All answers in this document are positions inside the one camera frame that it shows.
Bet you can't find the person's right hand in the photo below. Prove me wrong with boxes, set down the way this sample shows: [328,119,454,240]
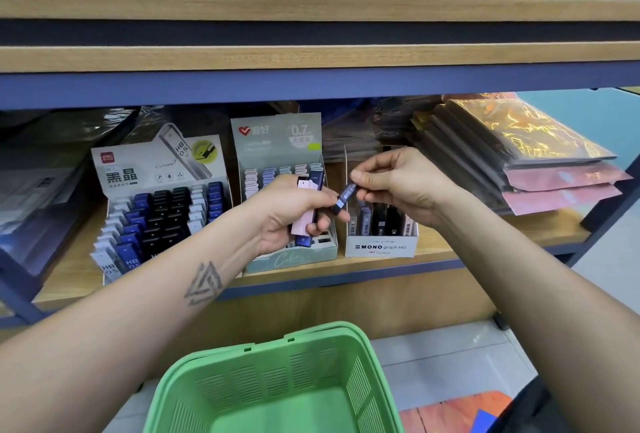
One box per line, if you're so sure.
[350,146,462,230]

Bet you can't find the person's left hand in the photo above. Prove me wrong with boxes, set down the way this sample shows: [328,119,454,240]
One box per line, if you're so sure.
[242,174,352,258]

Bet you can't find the lead case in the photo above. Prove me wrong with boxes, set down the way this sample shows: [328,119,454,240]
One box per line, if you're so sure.
[329,182,360,215]

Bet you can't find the clear plastic display box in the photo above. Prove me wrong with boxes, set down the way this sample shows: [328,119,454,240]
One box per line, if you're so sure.
[345,144,420,259]

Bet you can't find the pale green display box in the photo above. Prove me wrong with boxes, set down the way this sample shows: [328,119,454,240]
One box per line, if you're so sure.
[231,112,340,276]

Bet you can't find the white display box red label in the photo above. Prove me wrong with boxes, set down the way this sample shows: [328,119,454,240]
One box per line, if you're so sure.
[91,124,234,285]

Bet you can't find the green plastic basket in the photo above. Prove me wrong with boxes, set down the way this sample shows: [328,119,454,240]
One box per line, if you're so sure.
[143,320,406,433]

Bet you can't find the person's left forearm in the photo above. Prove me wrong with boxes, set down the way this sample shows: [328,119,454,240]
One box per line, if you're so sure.
[0,222,269,433]

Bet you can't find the person's right forearm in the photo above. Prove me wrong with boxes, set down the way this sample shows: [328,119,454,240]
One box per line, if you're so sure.
[435,198,640,433]

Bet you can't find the dark plastic-wrapped packs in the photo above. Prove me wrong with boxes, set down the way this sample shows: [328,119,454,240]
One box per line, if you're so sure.
[320,92,634,217]

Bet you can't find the colourful printed mat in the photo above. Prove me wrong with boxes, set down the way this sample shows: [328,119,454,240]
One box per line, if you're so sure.
[400,390,513,433]

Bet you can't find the stack of wrapped paper packs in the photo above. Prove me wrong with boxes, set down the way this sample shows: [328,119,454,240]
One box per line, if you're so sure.
[0,108,136,289]

